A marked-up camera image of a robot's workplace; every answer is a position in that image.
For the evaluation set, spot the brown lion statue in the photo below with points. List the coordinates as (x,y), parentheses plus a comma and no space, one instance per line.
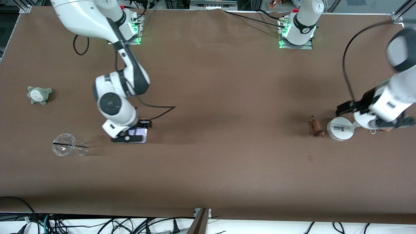
(315,126)

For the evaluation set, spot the black power plug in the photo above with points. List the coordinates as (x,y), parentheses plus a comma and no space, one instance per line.
(175,227)

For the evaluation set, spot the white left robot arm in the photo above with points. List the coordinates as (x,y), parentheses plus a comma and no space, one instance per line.
(396,94)

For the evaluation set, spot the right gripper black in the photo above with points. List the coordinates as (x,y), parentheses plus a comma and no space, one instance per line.
(144,123)

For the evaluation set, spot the brown table cover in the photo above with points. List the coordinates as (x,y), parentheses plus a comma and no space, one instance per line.
(227,81)

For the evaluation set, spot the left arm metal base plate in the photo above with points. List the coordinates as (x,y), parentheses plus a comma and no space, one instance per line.
(307,46)

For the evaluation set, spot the clear plastic cup with lid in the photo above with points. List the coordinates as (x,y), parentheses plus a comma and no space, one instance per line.
(65,144)

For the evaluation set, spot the aluminium frame profile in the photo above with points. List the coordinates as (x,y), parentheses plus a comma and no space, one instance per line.
(213,4)

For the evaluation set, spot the aluminium corner bracket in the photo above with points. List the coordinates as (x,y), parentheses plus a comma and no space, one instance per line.
(25,9)
(397,17)

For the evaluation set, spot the grey-green totoro plush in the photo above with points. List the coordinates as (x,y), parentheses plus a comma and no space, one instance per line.
(39,96)

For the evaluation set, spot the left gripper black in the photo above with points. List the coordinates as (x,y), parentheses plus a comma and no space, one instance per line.
(366,98)

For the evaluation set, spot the metal table edge bracket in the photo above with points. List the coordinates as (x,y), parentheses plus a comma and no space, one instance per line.
(202,216)

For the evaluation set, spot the white round desk lamp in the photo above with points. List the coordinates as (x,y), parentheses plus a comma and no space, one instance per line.
(338,129)

